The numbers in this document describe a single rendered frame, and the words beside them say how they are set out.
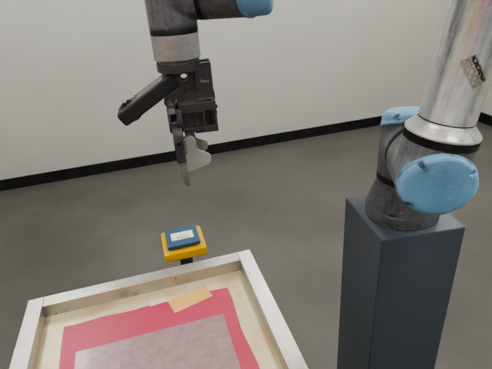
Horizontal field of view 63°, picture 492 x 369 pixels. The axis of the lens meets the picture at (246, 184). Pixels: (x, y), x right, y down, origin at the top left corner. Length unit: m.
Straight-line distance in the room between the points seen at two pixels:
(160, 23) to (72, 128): 3.58
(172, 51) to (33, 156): 3.75
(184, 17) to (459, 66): 0.40
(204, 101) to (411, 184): 0.36
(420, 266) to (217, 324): 0.47
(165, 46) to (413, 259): 0.63
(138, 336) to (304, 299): 1.53
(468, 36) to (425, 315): 0.62
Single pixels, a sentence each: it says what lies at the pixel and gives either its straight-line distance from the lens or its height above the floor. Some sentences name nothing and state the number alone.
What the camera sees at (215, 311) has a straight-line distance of 1.03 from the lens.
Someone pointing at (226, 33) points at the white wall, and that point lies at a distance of 4.10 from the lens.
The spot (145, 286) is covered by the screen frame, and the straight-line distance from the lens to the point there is 1.11.
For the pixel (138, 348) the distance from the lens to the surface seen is 1.00.
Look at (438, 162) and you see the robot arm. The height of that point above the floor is 1.41.
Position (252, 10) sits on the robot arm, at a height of 1.63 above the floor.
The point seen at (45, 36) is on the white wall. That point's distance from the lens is 4.04.
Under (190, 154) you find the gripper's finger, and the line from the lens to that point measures 0.70.
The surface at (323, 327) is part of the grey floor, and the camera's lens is 2.29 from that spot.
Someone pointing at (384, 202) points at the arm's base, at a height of 1.25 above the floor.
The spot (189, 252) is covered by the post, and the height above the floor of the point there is 0.94.
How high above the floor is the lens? 1.68
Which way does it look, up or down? 27 degrees down
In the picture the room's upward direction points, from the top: 4 degrees counter-clockwise
